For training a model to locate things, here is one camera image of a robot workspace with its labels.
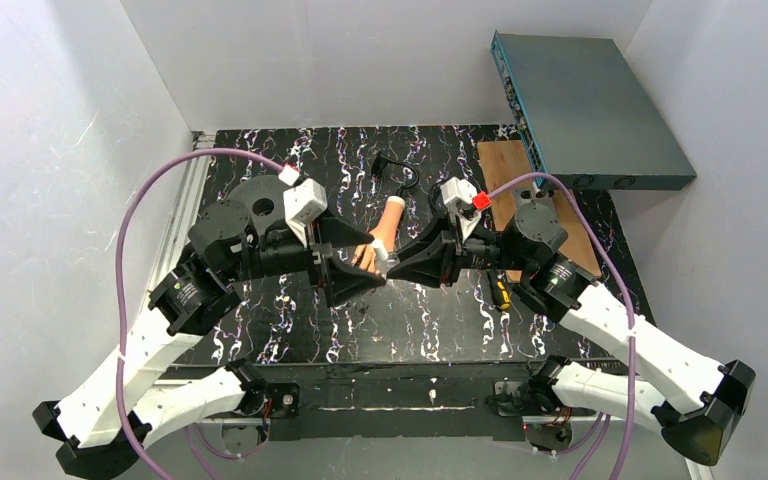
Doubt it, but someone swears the mannequin hand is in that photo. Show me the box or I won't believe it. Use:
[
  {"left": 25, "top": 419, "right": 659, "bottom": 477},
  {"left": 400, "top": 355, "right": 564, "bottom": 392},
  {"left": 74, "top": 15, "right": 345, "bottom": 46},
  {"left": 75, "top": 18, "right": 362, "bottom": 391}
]
[{"left": 352, "top": 196, "right": 406, "bottom": 273}]

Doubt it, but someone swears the black cable with plug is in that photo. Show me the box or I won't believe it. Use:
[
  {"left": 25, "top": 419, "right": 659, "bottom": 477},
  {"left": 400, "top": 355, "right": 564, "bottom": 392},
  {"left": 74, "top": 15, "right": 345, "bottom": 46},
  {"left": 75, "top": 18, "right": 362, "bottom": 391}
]
[{"left": 370, "top": 150, "right": 422, "bottom": 198}]

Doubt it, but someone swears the grey round disc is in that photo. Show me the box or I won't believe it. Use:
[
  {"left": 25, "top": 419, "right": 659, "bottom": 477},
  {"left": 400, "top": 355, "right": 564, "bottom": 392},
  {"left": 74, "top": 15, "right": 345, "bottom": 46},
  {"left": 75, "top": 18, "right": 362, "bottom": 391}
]
[{"left": 226, "top": 175, "right": 291, "bottom": 236}]

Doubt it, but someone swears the wooden board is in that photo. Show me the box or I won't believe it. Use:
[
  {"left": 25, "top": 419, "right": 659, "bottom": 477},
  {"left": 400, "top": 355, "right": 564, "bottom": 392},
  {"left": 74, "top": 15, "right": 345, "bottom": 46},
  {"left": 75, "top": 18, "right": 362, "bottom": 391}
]
[{"left": 477, "top": 140, "right": 602, "bottom": 278}]

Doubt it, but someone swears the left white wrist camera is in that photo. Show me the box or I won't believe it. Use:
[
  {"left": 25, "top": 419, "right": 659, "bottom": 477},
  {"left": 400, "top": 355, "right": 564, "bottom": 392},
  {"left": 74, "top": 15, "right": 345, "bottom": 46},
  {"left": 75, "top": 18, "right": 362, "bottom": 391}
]
[{"left": 278, "top": 164, "right": 328, "bottom": 247}]

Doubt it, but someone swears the metal stand mount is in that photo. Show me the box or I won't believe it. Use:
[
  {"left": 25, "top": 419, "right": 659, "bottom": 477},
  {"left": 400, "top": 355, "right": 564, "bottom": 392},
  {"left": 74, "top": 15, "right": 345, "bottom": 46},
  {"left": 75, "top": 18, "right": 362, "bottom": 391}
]
[{"left": 512, "top": 182, "right": 556, "bottom": 214}]

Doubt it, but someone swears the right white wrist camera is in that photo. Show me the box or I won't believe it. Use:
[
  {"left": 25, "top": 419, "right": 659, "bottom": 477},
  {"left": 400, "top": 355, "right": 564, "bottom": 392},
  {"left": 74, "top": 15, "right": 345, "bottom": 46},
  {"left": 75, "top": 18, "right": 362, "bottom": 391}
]
[{"left": 440, "top": 177, "right": 491, "bottom": 240}]

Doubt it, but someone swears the coiled black cable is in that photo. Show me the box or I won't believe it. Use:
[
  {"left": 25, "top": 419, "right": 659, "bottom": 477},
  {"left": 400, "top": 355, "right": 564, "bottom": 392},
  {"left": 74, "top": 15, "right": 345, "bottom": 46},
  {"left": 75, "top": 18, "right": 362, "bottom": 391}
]
[{"left": 428, "top": 178, "right": 489, "bottom": 227}]

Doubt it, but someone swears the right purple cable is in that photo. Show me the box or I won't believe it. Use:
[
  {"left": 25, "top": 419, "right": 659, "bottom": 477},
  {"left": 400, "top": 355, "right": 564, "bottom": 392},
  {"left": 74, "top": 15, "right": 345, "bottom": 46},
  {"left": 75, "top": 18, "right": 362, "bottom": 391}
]
[{"left": 486, "top": 172, "right": 638, "bottom": 480}]

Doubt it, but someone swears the blue network switch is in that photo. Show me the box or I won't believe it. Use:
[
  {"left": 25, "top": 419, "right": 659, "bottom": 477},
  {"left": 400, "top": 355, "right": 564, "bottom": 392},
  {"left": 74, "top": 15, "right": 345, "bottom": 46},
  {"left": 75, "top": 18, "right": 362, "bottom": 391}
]
[{"left": 491, "top": 32, "right": 697, "bottom": 191}]

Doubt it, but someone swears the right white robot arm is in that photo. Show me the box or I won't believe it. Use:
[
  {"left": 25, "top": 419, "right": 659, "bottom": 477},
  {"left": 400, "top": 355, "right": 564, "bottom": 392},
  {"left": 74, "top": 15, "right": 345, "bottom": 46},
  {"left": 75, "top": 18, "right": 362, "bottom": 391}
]
[{"left": 383, "top": 203, "right": 756, "bottom": 466}]

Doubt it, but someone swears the purple cable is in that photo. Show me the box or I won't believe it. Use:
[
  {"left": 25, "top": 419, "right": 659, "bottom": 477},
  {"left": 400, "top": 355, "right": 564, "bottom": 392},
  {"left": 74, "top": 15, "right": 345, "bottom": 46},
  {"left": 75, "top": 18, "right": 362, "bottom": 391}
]
[
  {"left": 486, "top": 172, "right": 638, "bottom": 480},
  {"left": 114, "top": 148, "right": 293, "bottom": 480}
]

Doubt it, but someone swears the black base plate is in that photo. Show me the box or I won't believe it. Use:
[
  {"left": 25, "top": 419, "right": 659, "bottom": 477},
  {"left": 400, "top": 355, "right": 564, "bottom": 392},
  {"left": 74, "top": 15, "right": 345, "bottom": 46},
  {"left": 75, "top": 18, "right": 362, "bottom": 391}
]
[{"left": 257, "top": 362, "right": 528, "bottom": 441}]

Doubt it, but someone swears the clear nail polish bottle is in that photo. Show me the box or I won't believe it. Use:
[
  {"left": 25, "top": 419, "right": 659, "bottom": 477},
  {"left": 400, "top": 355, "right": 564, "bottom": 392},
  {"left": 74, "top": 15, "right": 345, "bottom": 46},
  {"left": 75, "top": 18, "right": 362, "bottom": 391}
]
[{"left": 370, "top": 239, "right": 399, "bottom": 277}]

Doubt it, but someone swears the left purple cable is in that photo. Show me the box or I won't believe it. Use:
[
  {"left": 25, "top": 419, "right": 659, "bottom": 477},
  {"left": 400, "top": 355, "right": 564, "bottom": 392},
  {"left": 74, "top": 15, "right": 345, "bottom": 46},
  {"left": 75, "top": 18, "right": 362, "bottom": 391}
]
[{"left": 114, "top": 148, "right": 293, "bottom": 480}]

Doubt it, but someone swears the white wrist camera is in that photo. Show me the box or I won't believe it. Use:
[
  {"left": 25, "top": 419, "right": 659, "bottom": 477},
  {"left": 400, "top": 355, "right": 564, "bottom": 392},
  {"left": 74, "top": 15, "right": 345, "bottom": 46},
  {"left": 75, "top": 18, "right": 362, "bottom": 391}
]
[
  {"left": 440, "top": 177, "right": 491, "bottom": 240},
  {"left": 278, "top": 164, "right": 328, "bottom": 247}
]

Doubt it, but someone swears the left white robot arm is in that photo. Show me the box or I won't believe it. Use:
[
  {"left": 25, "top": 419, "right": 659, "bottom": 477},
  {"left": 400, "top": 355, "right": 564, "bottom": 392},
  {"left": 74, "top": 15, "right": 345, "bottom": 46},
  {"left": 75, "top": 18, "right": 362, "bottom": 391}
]
[{"left": 33, "top": 196, "right": 383, "bottom": 479}]

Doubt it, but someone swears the yellow black screwdriver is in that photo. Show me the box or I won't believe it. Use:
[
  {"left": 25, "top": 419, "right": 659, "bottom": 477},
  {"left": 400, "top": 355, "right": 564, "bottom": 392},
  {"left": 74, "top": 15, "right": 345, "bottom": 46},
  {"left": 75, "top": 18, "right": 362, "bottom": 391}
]
[{"left": 485, "top": 270, "right": 511, "bottom": 312}]

